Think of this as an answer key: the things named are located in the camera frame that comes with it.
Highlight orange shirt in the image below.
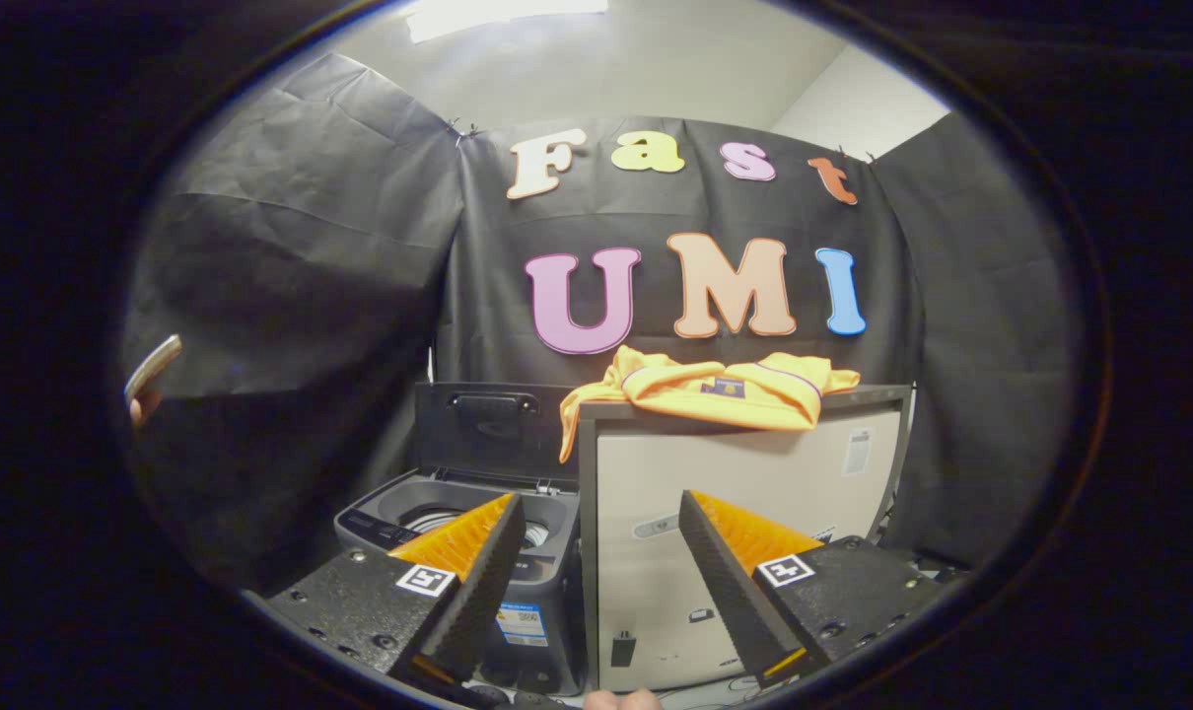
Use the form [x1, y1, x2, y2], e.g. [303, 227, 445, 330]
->
[557, 345, 862, 464]

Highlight pale smartphone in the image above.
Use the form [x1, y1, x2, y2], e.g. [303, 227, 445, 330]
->
[125, 334, 183, 405]

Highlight grey washing machine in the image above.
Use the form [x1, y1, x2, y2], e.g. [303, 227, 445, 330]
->
[333, 468, 586, 696]

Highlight black backdrop cloth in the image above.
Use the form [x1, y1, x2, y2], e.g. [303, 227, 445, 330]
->
[121, 51, 1086, 593]

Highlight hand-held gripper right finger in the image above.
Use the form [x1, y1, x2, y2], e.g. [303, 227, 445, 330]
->
[679, 489, 962, 688]

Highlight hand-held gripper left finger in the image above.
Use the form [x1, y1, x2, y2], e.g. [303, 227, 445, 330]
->
[249, 491, 526, 696]

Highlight beige cabinet with dark frame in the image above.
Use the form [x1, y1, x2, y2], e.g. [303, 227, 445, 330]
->
[577, 385, 913, 694]

